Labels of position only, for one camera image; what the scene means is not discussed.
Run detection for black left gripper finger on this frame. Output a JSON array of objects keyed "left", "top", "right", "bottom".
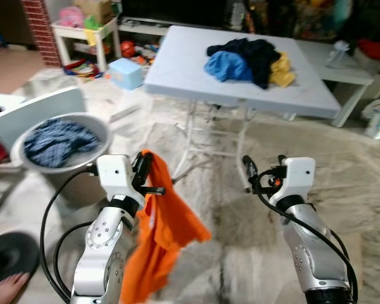
[{"left": 134, "top": 151, "right": 154, "bottom": 186}]

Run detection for orange garment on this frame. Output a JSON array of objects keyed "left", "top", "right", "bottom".
[{"left": 119, "top": 149, "right": 212, "bottom": 304}]

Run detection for navy garment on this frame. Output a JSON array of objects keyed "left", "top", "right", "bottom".
[{"left": 207, "top": 38, "right": 281, "bottom": 90}]

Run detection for grey laundry basin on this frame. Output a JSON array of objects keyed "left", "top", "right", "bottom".
[{"left": 11, "top": 113, "right": 112, "bottom": 207}]

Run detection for yellow garment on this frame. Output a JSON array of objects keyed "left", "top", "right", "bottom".
[{"left": 269, "top": 52, "right": 297, "bottom": 89}]

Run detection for blue plaid garment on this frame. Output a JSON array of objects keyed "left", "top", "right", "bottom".
[{"left": 23, "top": 120, "right": 103, "bottom": 169}]

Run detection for light blue box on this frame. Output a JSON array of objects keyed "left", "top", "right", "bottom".
[{"left": 108, "top": 58, "right": 146, "bottom": 91}]

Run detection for low white table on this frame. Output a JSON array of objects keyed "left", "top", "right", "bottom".
[{"left": 291, "top": 41, "right": 375, "bottom": 128}]

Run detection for colourful toy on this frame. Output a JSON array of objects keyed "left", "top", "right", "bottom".
[{"left": 63, "top": 58, "right": 106, "bottom": 80}]

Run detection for clear plastic container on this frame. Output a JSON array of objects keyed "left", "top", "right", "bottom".
[{"left": 326, "top": 41, "right": 353, "bottom": 70}]

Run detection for red blue toy ball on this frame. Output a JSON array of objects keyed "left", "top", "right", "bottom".
[{"left": 119, "top": 41, "right": 137, "bottom": 60}]

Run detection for white television bench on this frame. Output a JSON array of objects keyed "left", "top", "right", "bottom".
[{"left": 117, "top": 18, "right": 179, "bottom": 39}]

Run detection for red cushion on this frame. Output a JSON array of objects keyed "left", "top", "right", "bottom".
[{"left": 358, "top": 39, "right": 380, "bottom": 63}]

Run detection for plush toy pile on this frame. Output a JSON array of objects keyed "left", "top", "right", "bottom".
[{"left": 275, "top": 0, "right": 356, "bottom": 41}]

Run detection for black office chair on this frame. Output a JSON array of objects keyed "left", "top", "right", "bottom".
[{"left": 225, "top": 0, "right": 274, "bottom": 36}]

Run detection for green toy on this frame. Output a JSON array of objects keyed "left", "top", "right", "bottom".
[{"left": 84, "top": 16, "right": 101, "bottom": 32}]

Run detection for black standing fan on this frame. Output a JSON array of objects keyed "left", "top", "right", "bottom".
[{"left": 0, "top": 232, "right": 41, "bottom": 294}]

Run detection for small white side table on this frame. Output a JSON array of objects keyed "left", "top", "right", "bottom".
[{"left": 51, "top": 18, "right": 122, "bottom": 72}]

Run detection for black television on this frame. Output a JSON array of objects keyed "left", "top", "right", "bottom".
[{"left": 120, "top": 0, "right": 229, "bottom": 27}]

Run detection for cardboard box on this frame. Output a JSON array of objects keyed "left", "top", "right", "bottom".
[{"left": 76, "top": 0, "right": 114, "bottom": 25}]

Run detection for red tiled pillar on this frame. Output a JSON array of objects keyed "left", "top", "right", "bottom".
[{"left": 22, "top": 0, "right": 63, "bottom": 68}]

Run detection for pink toy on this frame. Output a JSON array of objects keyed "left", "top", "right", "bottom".
[{"left": 58, "top": 6, "right": 85, "bottom": 28}]

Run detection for bare foot of person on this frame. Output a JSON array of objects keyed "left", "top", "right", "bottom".
[{"left": 0, "top": 272, "right": 32, "bottom": 304}]

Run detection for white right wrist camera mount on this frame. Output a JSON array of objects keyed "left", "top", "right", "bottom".
[{"left": 275, "top": 156, "right": 317, "bottom": 205}]

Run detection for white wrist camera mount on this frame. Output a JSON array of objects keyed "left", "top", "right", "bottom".
[
  {"left": 275, "top": 156, "right": 317, "bottom": 205},
  {"left": 94, "top": 154, "right": 137, "bottom": 204}
]

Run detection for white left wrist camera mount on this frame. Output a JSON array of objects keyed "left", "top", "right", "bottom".
[{"left": 94, "top": 154, "right": 137, "bottom": 204}]

